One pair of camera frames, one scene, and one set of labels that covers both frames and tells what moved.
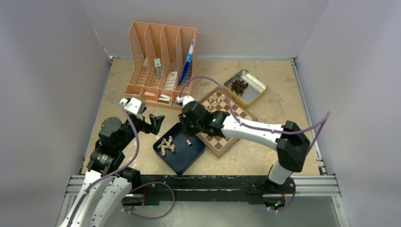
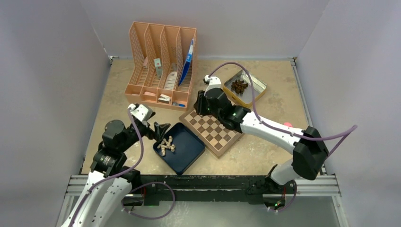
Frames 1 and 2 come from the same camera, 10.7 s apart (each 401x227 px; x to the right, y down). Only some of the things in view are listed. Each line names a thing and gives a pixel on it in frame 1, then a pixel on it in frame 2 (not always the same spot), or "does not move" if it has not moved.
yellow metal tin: [245, 88] does not move
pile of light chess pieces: [165, 144] does not move
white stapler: [164, 98] does not move
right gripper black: [186, 129] → [199, 106]
